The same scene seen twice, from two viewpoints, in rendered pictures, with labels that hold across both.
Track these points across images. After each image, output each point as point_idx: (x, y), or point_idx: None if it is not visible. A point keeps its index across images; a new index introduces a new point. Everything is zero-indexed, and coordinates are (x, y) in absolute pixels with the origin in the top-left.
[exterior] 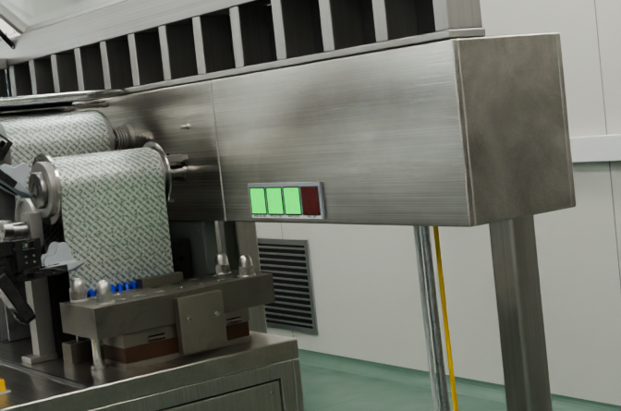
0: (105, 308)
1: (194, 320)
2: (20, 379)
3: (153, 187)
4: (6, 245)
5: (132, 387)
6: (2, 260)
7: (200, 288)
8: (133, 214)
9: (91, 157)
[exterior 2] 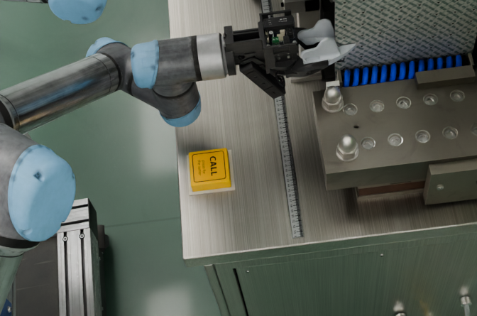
0: (340, 173)
1: (447, 186)
2: (260, 142)
3: None
4: (255, 42)
5: (349, 243)
6: (250, 51)
7: (468, 156)
8: (434, 3)
9: None
